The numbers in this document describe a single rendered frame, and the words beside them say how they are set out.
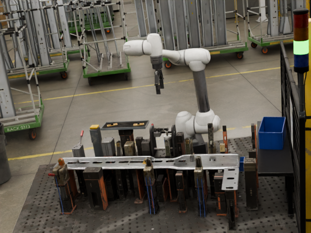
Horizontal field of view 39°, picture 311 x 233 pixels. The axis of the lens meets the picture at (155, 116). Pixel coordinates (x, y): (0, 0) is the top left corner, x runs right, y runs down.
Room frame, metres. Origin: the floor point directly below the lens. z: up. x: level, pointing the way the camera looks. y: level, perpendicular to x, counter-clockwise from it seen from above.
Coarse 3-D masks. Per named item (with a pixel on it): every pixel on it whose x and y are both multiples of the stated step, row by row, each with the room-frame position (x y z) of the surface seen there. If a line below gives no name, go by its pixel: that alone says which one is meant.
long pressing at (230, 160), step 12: (120, 156) 3.07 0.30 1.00; (132, 156) 3.04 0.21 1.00; (144, 156) 3.02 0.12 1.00; (180, 156) 2.94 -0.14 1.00; (204, 156) 2.89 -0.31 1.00; (216, 156) 2.87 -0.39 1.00; (228, 156) 2.84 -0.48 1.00; (72, 168) 2.98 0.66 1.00; (84, 168) 2.96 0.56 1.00; (108, 168) 2.91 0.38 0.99; (120, 168) 2.89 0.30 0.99; (132, 168) 2.86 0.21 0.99; (156, 168) 2.82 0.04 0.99; (168, 168) 2.80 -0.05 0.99; (180, 168) 2.76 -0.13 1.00; (192, 168) 2.74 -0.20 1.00; (204, 168) 2.71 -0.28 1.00; (216, 168) 2.69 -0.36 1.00
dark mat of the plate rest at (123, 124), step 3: (108, 123) 3.40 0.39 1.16; (117, 123) 3.37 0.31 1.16; (120, 123) 3.36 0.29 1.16; (123, 123) 3.35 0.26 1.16; (126, 123) 3.34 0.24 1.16; (129, 123) 3.33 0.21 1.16; (132, 123) 3.32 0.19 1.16; (144, 123) 3.29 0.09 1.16; (105, 126) 3.34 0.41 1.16; (111, 126) 3.32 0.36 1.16; (114, 126) 3.31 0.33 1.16; (117, 126) 3.31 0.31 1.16; (120, 126) 3.30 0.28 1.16; (123, 126) 3.29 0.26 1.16; (126, 126) 3.28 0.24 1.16; (129, 126) 3.27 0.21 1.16; (132, 126) 3.26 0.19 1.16; (135, 126) 3.25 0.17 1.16; (138, 126) 3.25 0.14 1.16; (141, 126) 3.24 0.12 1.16; (144, 126) 3.23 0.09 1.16
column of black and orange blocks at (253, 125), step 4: (252, 124) 2.89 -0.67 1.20; (252, 128) 2.88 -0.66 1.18; (252, 132) 2.88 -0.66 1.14; (252, 136) 2.88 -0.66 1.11; (252, 140) 2.89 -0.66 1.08; (252, 144) 2.88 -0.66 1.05; (256, 144) 2.87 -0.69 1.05; (256, 148) 2.87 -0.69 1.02; (256, 152) 2.87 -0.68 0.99; (256, 156) 2.87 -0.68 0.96; (256, 160) 2.87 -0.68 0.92; (256, 164) 2.88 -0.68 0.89; (256, 168) 2.88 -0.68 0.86
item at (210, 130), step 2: (208, 124) 2.97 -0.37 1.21; (210, 124) 2.94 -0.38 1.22; (212, 124) 2.97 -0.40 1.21; (208, 126) 2.94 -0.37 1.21; (210, 126) 2.94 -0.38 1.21; (212, 126) 2.96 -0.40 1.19; (208, 128) 2.96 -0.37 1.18; (210, 128) 2.94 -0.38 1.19; (212, 128) 2.96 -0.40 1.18; (208, 130) 2.96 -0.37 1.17; (210, 130) 2.97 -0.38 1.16; (212, 130) 2.96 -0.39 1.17; (208, 132) 2.96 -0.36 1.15; (210, 132) 2.97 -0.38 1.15; (212, 132) 2.95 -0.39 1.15; (208, 134) 2.96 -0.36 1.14; (210, 134) 2.96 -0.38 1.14; (212, 134) 2.95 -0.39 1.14; (208, 136) 2.96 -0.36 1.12; (210, 136) 2.96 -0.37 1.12; (212, 136) 2.95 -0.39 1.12; (208, 138) 2.96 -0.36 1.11; (210, 138) 2.96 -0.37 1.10; (212, 138) 2.95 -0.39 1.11; (210, 140) 2.96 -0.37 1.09; (212, 140) 2.95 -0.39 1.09; (212, 142) 2.94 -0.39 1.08
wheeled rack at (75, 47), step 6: (78, 0) 12.84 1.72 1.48; (78, 12) 11.93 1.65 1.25; (6, 18) 11.74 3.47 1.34; (48, 24) 12.75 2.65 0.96; (60, 30) 12.75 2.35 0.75; (78, 36) 12.79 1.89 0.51; (84, 36) 12.75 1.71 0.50; (12, 42) 11.75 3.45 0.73; (66, 48) 12.22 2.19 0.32; (72, 48) 12.21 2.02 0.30; (78, 48) 12.00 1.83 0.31; (54, 54) 11.82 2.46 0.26; (60, 54) 11.83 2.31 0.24
